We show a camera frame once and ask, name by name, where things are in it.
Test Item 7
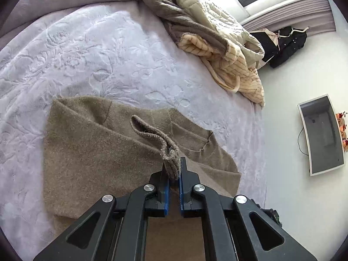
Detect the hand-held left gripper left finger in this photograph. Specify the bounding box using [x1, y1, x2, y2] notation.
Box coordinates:
[33, 163, 172, 261]

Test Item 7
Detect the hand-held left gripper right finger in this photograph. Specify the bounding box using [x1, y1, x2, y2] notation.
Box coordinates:
[178, 157, 318, 261]

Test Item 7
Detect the brown knit sweater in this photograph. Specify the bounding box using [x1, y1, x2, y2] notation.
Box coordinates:
[43, 96, 242, 261]

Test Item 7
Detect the black device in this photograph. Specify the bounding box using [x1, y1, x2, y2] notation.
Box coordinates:
[252, 200, 283, 227]

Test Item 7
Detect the lavender embossed bed blanket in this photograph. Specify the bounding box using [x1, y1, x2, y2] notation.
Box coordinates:
[0, 0, 267, 251]

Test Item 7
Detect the black cloth bag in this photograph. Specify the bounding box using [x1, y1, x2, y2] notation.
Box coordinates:
[249, 30, 280, 62]

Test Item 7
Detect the orange flower decoration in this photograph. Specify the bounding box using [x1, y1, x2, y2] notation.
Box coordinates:
[335, 111, 348, 153]

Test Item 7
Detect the beige quilted jacket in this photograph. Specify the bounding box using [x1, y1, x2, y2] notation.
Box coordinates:
[139, 0, 265, 70]

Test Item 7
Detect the grey pleated curtain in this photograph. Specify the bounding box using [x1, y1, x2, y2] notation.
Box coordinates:
[241, 0, 336, 37]

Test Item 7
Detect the black screen cable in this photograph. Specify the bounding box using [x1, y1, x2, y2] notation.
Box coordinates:
[297, 127, 309, 156]

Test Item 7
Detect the white framed wall screen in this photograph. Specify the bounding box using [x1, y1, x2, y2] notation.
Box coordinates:
[297, 94, 346, 177]

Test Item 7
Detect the black hoodie with white drawstrings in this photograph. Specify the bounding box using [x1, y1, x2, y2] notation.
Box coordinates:
[269, 26, 310, 69]

